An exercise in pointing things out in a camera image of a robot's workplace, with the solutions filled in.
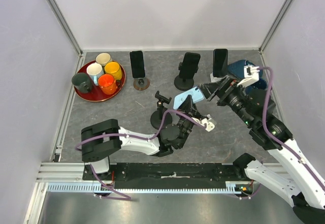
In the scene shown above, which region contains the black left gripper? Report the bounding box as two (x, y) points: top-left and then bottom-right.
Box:
(176, 95), (205, 149)

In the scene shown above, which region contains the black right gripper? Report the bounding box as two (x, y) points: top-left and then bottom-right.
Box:
(198, 74), (255, 126)

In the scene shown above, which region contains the light blue cased phone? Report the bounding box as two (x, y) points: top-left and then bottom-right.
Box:
(173, 86), (205, 110)

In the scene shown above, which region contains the black round-base phone stand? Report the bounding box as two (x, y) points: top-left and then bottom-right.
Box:
(150, 91), (172, 130)

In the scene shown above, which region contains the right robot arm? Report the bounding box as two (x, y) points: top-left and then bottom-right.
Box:
(199, 76), (324, 223)

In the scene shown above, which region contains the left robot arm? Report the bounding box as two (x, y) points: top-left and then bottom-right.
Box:
(75, 95), (209, 180)

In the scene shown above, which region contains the white phone stand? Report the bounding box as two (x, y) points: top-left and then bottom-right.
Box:
(210, 73), (224, 83)

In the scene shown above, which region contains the black phone on white stand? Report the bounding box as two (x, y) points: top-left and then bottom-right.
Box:
(212, 49), (228, 78)

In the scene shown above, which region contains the round wooden phone stand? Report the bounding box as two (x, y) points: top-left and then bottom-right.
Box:
(133, 78), (150, 90)

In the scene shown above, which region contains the black phone on wooden stand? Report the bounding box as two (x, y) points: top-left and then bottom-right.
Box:
(129, 51), (146, 79)

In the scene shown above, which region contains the blue shell-shaped plate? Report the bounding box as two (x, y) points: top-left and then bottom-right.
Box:
(227, 59), (255, 79)

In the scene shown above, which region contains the dark blue ceramic mug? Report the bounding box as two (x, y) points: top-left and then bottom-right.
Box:
(245, 78), (268, 94)

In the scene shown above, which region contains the orange mug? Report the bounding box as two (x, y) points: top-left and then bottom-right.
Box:
(98, 74), (121, 95)

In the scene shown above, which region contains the yellow mug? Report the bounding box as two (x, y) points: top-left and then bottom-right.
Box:
(104, 61), (123, 80)

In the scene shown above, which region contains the red round tray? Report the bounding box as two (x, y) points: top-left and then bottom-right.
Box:
(71, 60), (126, 102)

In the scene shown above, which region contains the cream beige mug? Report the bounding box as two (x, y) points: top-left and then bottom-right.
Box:
(95, 53), (112, 67)

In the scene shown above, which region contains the dark green mug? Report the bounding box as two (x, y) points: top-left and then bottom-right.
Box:
(72, 73), (93, 93)

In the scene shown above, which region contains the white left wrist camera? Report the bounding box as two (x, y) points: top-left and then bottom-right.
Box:
(193, 114), (215, 132)

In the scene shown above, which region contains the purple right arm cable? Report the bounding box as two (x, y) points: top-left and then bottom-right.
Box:
(253, 66), (325, 184)

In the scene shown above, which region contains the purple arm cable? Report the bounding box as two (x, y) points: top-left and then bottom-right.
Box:
(75, 109), (208, 201)
(253, 66), (325, 184)

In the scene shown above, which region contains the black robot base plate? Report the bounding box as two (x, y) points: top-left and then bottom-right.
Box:
(98, 163), (251, 190)

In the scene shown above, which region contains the white mug blue handle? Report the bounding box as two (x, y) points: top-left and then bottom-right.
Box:
(86, 62), (104, 86)

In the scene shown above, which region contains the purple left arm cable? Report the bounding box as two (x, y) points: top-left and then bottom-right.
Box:
(75, 109), (208, 201)

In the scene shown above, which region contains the aluminium corner frame post right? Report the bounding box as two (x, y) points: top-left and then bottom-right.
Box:
(258, 0), (294, 55)

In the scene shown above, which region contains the aluminium corner frame post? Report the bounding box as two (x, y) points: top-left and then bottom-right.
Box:
(46, 0), (83, 56)
(258, 0), (294, 55)

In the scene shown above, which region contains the light blue cable duct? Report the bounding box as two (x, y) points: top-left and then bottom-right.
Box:
(47, 182), (242, 194)

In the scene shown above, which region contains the aluminium front frame rail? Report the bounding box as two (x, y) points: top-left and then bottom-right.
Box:
(36, 162), (84, 182)

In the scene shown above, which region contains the aluminium corner frame post left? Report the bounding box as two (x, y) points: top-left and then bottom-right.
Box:
(46, 0), (83, 56)

